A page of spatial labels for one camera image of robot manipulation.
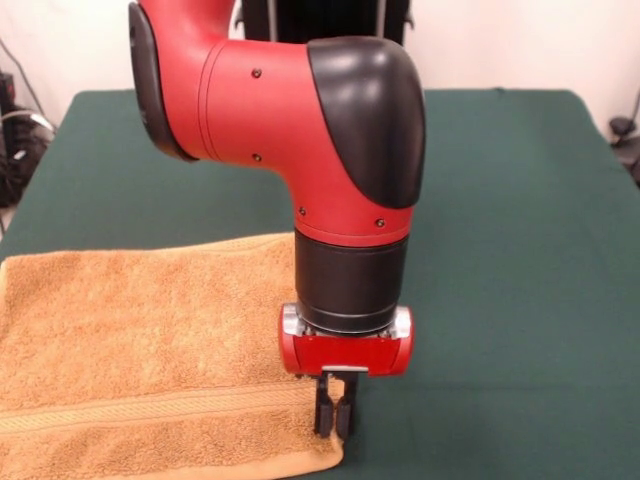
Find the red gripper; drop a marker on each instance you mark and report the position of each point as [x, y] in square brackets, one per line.
[345, 355]

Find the orange terry towel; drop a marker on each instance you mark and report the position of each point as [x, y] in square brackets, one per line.
[125, 340]

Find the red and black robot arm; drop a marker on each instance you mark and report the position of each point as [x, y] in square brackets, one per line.
[260, 110]

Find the dark green table cloth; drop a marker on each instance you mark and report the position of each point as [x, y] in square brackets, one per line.
[500, 300]

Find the dark grey curved stand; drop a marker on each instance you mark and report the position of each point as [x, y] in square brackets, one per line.
[621, 126]

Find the black box with red light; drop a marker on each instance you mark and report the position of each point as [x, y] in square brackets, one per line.
[7, 89]

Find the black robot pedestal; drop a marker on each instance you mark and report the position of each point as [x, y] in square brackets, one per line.
[325, 20]

